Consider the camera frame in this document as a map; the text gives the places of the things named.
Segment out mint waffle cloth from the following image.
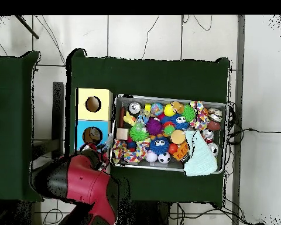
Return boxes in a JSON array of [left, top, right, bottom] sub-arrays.
[[183, 129, 219, 177]]

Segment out wooden three-hole box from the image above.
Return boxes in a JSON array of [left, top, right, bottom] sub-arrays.
[[74, 87, 114, 155]]

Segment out clear plastic bottle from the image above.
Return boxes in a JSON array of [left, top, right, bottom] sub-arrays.
[[104, 132, 115, 152], [88, 127, 102, 142]]

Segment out black upright stand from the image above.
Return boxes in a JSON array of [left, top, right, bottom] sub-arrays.
[[52, 81, 64, 160]]

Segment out black rod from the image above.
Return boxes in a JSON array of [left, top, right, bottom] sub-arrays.
[[15, 15, 40, 40]]

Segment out metal mesh bin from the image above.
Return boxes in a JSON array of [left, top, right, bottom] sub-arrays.
[[109, 94, 228, 175]]

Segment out purple spiky rubber toy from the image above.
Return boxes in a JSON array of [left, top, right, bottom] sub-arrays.
[[145, 117, 163, 136]]

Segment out brown teddy bear plush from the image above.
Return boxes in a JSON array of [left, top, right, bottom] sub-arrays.
[[170, 101, 186, 115]]

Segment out globe print ball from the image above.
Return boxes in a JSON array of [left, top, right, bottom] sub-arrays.
[[150, 102, 164, 116]]

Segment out silver drink can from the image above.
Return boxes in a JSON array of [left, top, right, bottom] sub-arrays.
[[128, 102, 142, 114]]

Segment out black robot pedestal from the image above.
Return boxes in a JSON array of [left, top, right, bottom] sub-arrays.
[[118, 200, 172, 225]]

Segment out clear bottle with blue label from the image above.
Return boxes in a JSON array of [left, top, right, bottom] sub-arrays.
[[135, 109, 152, 128]]

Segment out orange plastic block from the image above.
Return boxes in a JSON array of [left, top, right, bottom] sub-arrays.
[[173, 141, 190, 161]]

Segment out dark green tablecloth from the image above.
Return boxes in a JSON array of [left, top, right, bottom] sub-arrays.
[[64, 48, 231, 204]]

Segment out polka-dot colourful cloth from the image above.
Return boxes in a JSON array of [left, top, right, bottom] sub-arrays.
[[189, 100, 211, 131], [123, 139, 151, 164]]

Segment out black cable with plug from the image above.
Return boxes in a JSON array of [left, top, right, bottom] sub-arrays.
[[227, 127, 281, 145]]

